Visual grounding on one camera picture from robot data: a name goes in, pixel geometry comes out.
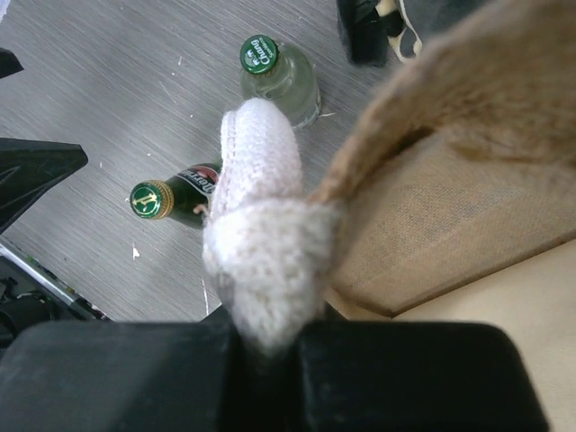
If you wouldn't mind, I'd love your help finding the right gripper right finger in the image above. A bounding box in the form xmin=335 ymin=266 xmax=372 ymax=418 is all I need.
xmin=294 ymin=321 xmax=549 ymax=431

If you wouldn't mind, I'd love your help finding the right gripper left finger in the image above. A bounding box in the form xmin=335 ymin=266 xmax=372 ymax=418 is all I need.
xmin=1 ymin=310 xmax=252 ymax=431

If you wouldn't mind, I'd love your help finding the green glass bottle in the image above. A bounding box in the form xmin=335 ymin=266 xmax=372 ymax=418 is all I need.
xmin=129 ymin=160 xmax=222 ymax=230

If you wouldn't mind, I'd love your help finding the brown jute canvas bag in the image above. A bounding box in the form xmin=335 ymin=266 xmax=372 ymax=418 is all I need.
xmin=201 ymin=0 xmax=576 ymax=352

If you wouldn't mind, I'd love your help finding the clear soda bottle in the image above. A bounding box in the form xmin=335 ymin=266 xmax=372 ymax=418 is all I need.
xmin=239 ymin=34 xmax=321 ymax=130

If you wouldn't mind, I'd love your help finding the black floral plush pillow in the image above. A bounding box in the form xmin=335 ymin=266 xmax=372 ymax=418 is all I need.
xmin=337 ymin=0 xmax=423 ymax=68

